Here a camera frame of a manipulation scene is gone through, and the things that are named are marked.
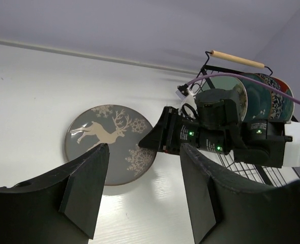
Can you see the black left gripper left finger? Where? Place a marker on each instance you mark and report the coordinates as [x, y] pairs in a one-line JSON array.
[[59, 206]]

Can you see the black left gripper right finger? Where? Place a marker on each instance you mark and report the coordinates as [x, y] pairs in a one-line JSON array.
[[225, 207]]

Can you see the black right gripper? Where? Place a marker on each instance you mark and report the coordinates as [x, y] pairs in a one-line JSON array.
[[216, 126]]

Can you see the grey reindeer plate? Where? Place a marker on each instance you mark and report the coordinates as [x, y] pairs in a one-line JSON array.
[[121, 128]]

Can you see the dark teal plate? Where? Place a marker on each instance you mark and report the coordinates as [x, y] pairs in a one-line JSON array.
[[259, 100]]

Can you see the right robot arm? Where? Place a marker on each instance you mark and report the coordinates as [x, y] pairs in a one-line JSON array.
[[267, 142]]

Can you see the light green flower plate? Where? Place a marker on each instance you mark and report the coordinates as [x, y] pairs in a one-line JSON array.
[[229, 83]]

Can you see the red teal plate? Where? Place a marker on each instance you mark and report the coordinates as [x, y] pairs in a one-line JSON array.
[[288, 105]]

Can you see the white blue floral plate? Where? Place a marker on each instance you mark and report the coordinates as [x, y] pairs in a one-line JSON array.
[[277, 99]]

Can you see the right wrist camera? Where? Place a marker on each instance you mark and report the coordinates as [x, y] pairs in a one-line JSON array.
[[186, 95]]

